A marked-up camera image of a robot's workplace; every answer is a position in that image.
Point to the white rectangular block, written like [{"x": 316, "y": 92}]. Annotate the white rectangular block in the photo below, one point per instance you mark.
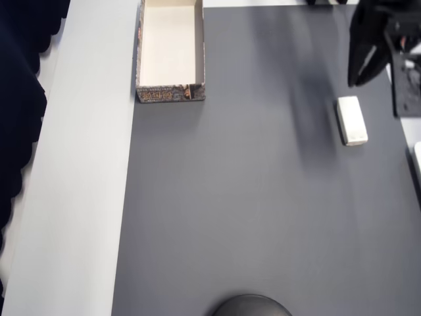
[{"x": 352, "y": 120}]

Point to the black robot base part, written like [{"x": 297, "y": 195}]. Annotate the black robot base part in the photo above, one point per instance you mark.
[
  {"x": 311, "y": 2},
  {"x": 341, "y": 1}
]

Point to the patterned open cardboard box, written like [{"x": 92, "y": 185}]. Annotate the patterned open cardboard box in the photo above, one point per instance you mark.
[{"x": 171, "y": 49}]

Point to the grey table mat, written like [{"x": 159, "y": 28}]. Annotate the grey table mat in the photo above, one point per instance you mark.
[{"x": 246, "y": 181}]

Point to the dark blue curtain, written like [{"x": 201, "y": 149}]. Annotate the dark blue curtain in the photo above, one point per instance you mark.
[{"x": 16, "y": 98}]

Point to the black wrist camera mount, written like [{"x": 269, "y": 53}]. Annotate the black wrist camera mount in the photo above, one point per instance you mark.
[{"x": 405, "y": 97}]

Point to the black round-base camera stand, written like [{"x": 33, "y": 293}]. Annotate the black round-base camera stand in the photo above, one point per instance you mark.
[{"x": 251, "y": 306}]

